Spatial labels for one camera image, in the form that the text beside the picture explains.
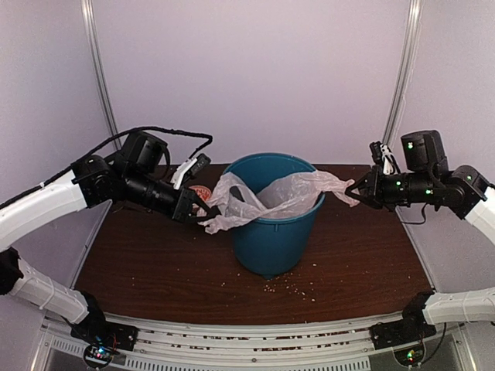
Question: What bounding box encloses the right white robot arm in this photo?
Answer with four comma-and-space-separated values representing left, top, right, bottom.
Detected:
345, 130, 494, 342

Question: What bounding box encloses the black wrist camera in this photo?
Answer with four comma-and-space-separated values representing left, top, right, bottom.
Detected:
370, 141, 401, 175
170, 153, 211, 189

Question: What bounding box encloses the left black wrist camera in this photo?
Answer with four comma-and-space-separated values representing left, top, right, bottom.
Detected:
170, 153, 211, 189

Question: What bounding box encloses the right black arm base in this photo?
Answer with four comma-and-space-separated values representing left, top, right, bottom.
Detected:
370, 291, 437, 369

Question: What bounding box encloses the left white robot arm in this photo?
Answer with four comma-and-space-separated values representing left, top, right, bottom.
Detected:
1, 126, 218, 343

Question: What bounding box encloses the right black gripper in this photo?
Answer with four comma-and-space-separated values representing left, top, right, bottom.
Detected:
346, 164, 437, 212

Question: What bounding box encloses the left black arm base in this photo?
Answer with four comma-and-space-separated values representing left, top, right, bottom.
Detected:
66, 291, 138, 370

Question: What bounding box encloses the red patterned white bowl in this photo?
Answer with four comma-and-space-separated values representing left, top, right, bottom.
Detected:
189, 185, 212, 202

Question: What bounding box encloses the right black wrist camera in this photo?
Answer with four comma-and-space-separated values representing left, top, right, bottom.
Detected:
370, 141, 401, 175

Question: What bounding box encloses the aluminium front rail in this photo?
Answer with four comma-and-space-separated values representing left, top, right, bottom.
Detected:
38, 305, 467, 371

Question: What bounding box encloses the right aluminium frame post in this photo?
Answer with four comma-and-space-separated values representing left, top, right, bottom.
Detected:
382, 0, 423, 148

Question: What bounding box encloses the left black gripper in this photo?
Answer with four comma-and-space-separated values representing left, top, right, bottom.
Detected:
121, 168, 215, 223

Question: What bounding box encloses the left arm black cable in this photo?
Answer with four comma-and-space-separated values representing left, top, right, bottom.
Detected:
0, 125, 214, 206

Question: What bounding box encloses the pink plastic trash bag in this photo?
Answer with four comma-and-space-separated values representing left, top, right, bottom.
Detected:
200, 170, 360, 234

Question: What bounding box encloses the aluminium frame post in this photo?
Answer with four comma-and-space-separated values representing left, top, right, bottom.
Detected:
382, 0, 423, 148
80, 0, 118, 135

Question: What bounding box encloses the left aluminium frame post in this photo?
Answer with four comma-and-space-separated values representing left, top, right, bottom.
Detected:
80, 0, 118, 135

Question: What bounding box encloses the blue plastic trash bin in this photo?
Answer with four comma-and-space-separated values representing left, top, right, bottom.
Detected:
224, 152, 325, 279

